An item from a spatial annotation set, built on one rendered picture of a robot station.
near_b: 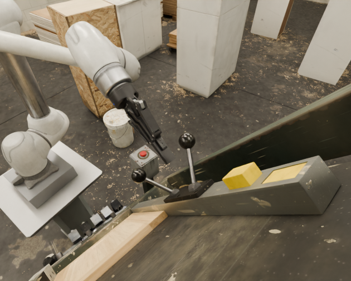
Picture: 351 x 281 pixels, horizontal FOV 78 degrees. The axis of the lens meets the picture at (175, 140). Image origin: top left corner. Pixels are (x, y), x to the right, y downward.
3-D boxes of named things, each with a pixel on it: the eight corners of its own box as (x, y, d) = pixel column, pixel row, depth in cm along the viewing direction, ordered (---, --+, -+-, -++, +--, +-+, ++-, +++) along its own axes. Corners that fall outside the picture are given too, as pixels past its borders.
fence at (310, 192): (143, 209, 108) (139, 202, 108) (341, 184, 24) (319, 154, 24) (135, 216, 105) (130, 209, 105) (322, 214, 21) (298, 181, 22)
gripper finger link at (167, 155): (160, 137, 60) (161, 136, 59) (175, 158, 59) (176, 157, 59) (151, 143, 58) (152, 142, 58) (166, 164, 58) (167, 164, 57)
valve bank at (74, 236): (125, 205, 142) (118, 185, 125) (139, 221, 135) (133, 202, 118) (49, 263, 119) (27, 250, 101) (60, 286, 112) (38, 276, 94)
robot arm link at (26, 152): (10, 173, 120) (-16, 146, 104) (34, 149, 132) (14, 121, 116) (34, 180, 117) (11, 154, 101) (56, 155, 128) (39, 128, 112)
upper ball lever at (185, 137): (199, 193, 48) (189, 135, 51) (208, 191, 45) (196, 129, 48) (184, 195, 46) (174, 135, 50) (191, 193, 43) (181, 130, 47)
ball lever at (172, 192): (178, 189, 59) (133, 166, 57) (183, 187, 56) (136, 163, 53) (172, 202, 57) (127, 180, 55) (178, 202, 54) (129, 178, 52)
